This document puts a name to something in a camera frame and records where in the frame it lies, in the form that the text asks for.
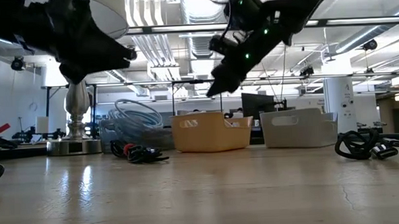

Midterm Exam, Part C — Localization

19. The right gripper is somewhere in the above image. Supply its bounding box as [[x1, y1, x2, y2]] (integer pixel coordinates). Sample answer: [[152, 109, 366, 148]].
[[203, 22, 293, 97]]

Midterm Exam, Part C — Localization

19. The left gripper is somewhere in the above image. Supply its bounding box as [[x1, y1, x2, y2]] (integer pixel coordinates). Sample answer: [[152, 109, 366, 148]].
[[22, 0, 132, 87]]

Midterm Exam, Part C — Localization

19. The long black cable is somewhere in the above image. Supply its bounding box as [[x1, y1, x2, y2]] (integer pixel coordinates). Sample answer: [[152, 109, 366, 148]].
[[333, 127, 399, 163]]

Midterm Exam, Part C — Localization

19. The black computer monitor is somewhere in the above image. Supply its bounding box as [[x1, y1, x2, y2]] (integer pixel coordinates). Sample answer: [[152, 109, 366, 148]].
[[241, 90, 288, 128]]

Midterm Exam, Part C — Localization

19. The silver lamp with white shade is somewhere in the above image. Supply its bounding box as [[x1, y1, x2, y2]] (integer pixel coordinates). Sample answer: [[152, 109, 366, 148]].
[[40, 0, 135, 157]]

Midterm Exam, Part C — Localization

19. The yellow plastic bin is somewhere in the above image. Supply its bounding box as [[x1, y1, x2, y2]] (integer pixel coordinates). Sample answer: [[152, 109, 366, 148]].
[[170, 110, 255, 155]]

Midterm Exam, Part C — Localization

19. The grey plastic bin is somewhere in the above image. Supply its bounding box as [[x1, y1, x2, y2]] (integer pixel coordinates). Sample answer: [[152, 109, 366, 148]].
[[259, 106, 340, 150]]

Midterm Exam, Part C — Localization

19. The clear plastic bin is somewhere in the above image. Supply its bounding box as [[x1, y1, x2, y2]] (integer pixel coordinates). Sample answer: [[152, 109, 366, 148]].
[[98, 115, 175, 154]]

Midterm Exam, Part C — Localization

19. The white box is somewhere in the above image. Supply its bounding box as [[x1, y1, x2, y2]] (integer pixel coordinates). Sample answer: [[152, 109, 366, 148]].
[[34, 115, 50, 134]]

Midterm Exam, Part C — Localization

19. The white round pillar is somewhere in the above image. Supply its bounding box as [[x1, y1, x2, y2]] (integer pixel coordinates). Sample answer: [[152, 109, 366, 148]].
[[322, 76, 359, 135]]

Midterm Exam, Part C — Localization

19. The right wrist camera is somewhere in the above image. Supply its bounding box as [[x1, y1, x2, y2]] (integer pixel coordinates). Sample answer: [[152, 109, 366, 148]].
[[208, 34, 240, 57]]

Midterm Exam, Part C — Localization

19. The silver ceiling air duct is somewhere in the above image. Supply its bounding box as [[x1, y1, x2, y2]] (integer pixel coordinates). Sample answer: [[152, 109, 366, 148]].
[[179, 0, 232, 99]]

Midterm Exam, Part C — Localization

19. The black cable with red tie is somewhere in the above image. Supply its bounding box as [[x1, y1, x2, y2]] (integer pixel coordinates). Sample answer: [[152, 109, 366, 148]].
[[109, 137, 171, 166]]

